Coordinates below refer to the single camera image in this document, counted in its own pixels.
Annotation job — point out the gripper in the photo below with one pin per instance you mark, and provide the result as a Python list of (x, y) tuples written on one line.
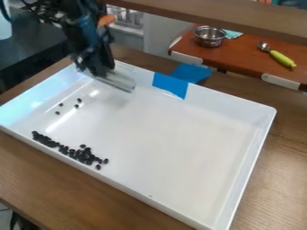
[(95, 57)]

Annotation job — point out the grey sweeping tool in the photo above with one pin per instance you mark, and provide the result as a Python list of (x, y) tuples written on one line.
[(120, 81)]

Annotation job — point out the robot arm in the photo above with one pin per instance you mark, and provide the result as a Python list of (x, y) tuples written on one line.
[(82, 21)]

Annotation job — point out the pile of black bits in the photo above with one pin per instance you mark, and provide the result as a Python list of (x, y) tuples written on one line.
[(76, 153), (76, 106)]

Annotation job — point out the blue tape piece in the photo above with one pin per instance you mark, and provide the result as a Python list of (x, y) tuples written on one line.
[(172, 84)]

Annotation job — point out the white tray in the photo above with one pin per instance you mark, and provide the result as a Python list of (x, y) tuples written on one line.
[(168, 143)]

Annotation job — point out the silver pot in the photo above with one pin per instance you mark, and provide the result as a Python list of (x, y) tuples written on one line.
[(209, 36)]

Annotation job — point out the teal cloth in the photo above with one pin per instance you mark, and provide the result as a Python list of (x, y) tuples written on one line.
[(233, 34)]

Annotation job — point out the red-brown wooden table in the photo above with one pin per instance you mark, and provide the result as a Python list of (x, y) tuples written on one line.
[(240, 55)]

